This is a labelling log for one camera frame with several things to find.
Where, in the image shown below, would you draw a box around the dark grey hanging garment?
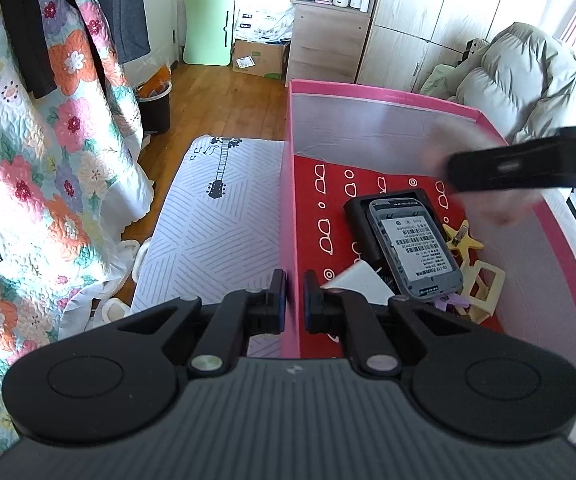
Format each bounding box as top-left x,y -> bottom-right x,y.
83,0 -> 151,66

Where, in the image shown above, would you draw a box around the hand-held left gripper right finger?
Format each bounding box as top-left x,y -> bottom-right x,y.
302,269 -> 475,380

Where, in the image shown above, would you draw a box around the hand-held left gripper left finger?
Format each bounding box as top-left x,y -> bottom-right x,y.
118,268 -> 289,378

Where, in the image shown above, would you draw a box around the pink cardboard box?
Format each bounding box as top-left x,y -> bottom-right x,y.
279,78 -> 576,441

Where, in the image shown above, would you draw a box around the floral quilt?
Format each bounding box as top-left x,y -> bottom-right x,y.
0,0 -> 156,466

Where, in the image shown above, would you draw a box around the yellow star hair clip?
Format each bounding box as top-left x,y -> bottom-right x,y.
440,219 -> 485,266

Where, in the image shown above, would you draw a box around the grey patterned table cover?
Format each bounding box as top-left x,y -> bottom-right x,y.
130,135 -> 289,358

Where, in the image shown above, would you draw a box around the cardboard box with label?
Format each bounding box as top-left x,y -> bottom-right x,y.
231,39 -> 291,82

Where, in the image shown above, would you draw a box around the black trash bin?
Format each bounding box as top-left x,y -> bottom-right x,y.
135,80 -> 173,136

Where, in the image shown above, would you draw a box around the white slipper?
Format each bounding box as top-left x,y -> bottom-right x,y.
90,296 -> 129,322
128,239 -> 155,281

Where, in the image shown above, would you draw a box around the light wooden wardrobe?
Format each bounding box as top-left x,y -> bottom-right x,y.
355,0 -> 576,96

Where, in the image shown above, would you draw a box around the light green board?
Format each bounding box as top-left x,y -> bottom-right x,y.
182,0 -> 236,67

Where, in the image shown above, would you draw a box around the small purple clip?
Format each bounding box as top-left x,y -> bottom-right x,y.
430,294 -> 469,311

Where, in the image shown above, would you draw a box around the grey phone with label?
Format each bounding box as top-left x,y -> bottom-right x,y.
365,197 -> 465,302

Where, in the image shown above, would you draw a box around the orange plastic bag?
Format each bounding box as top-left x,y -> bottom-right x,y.
138,62 -> 171,98

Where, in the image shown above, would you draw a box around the white paper piece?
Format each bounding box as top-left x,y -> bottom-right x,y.
320,260 -> 399,306

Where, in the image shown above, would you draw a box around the white paper packs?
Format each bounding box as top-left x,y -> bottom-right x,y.
235,5 -> 294,43

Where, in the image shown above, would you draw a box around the cream claw hair clip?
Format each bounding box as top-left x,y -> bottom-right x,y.
455,259 -> 506,325

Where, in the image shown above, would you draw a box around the black silicone case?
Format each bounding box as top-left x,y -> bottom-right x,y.
343,188 -> 449,281

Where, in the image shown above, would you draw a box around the wooden shelf cabinet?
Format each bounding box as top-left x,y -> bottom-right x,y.
285,0 -> 386,88

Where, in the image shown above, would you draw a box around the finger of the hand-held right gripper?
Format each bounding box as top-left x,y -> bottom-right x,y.
447,140 -> 569,193

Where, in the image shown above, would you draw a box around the grey puffer jacket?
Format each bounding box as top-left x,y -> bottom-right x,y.
420,22 -> 576,143

